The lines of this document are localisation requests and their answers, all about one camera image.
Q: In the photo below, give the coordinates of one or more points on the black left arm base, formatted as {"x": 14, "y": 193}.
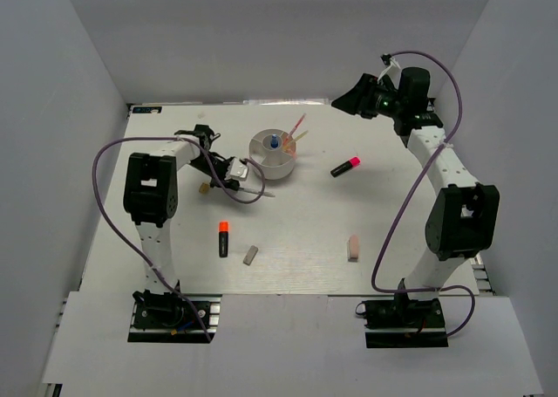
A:
{"x": 166, "y": 318}

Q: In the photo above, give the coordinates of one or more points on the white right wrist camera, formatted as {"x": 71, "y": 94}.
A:
{"x": 391, "y": 67}

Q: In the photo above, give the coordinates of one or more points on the pink eraser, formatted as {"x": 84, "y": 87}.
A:
{"x": 353, "y": 248}

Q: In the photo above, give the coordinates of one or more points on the slim yellow highlighter pen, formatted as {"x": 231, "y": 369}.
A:
{"x": 296, "y": 139}

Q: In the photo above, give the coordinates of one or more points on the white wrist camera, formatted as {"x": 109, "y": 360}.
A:
{"x": 237, "y": 170}
{"x": 391, "y": 67}

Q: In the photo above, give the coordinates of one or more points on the black highlighter pink cap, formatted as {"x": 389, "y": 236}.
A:
{"x": 345, "y": 167}

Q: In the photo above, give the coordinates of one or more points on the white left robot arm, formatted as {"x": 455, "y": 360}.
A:
{"x": 151, "y": 195}

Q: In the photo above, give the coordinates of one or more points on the black highlighter orange cap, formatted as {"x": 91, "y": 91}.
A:
{"x": 223, "y": 238}

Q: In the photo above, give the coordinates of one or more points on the white round divided organizer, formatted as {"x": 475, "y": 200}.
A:
{"x": 274, "y": 163}

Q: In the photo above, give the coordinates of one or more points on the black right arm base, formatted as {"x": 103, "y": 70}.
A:
{"x": 401, "y": 323}

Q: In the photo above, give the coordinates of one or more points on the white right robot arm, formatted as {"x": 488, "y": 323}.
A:
{"x": 462, "y": 220}

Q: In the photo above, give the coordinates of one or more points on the clear grey pen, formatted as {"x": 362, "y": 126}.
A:
{"x": 256, "y": 192}

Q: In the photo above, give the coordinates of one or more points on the slim pink highlighter pen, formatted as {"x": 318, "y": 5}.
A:
{"x": 294, "y": 128}

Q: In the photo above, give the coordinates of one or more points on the small blue-capped clear bottle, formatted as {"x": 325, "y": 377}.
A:
{"x": 274, "y": 141}

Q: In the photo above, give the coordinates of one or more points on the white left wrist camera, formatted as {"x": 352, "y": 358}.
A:
{"x": 237, "y": 170}

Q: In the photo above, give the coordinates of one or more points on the left blue table label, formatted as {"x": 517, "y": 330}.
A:
{"x": 146, "y": 109}

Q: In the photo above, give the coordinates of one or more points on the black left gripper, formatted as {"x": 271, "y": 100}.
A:
{"x": 229, "y": 184}

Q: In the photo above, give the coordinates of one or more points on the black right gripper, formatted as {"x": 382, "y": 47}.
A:
{"x": 358, "y": 100}

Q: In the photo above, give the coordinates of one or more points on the grey eraser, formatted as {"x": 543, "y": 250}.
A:
{"x": 252, "y": 252}

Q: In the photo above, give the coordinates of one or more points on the small tan eraser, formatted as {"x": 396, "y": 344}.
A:
{"x": 204, "y": 188}

